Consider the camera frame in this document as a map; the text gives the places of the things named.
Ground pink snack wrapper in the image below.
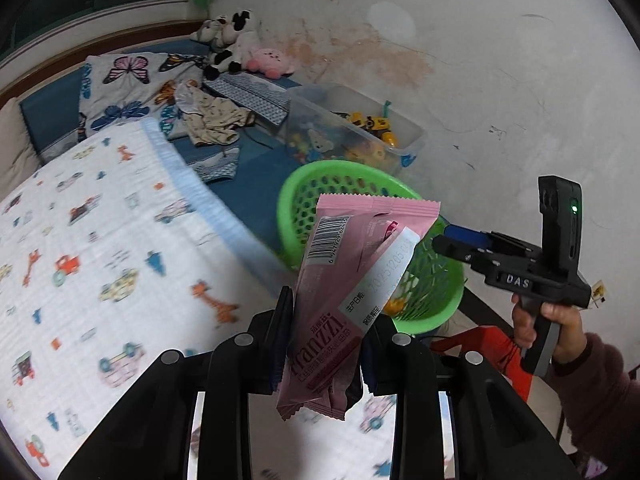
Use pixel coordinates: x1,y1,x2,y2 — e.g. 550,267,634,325
276,192,442,422

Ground green plastic basket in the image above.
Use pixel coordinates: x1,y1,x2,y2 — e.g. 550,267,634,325
276,160,466,336

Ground large butterfly print pillow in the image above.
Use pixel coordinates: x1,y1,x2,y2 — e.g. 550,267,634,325
77,52,211,138

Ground beige crumpled clothes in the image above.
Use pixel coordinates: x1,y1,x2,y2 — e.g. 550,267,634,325
175,80,256,147

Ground small black white plush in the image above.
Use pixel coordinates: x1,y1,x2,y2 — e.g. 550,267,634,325
202,50,246,81

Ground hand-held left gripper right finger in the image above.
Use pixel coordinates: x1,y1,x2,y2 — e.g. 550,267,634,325
360,315,583,480

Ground blue patterned small cloth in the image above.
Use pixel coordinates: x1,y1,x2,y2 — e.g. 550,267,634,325
190,152,242,184

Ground clear plastic toy box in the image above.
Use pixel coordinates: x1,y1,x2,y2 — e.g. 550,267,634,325
285,84,428,176

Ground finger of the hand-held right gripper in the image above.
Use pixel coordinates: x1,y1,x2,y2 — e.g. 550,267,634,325
431,235,481,268
442,222,493,251

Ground blue cushion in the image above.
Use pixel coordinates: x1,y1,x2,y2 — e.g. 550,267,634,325
19,67,93,158

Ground grey patterned folded cloth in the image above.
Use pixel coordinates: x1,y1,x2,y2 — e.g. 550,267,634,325
202,72,292,126

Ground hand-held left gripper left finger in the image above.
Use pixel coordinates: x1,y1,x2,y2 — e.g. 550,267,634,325
57,286,296,480

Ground red stool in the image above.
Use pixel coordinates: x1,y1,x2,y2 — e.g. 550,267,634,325
430,325,533,401

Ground person's right forearm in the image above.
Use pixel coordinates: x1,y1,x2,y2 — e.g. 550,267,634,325
547,332,640,466

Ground person's right hand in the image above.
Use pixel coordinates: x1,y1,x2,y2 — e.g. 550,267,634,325
511,292,587,366

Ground blue bed sheet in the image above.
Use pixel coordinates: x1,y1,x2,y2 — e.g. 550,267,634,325
165,50,311,271

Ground pink plush toy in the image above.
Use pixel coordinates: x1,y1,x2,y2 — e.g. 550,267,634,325
245,46,297,80

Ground black white plush cow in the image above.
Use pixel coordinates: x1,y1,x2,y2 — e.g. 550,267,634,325
220,8,262,66

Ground spotted plush dog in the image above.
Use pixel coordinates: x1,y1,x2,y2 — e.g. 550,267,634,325
190,17,226,43

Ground beige pillow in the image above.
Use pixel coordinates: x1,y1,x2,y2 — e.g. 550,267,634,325
0,100,43,191

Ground yellow toy truck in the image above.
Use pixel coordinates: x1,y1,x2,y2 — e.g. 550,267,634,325
347,112,397,144

